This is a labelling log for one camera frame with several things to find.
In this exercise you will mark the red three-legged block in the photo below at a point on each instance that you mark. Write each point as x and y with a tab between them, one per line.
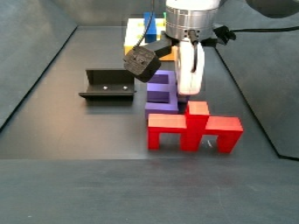
192	125

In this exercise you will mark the black fixture bracket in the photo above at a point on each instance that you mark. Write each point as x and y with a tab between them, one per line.
108	83

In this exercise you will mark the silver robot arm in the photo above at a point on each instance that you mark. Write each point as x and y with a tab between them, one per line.
188	26

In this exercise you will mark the purple three-legged block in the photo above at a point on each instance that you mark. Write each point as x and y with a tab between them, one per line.
162	99

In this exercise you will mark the blue bar block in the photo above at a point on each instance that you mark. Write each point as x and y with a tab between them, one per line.
149	37

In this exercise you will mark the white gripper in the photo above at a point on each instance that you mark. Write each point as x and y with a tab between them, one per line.
188	67

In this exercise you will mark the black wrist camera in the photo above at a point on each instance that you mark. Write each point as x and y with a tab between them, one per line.
141	60

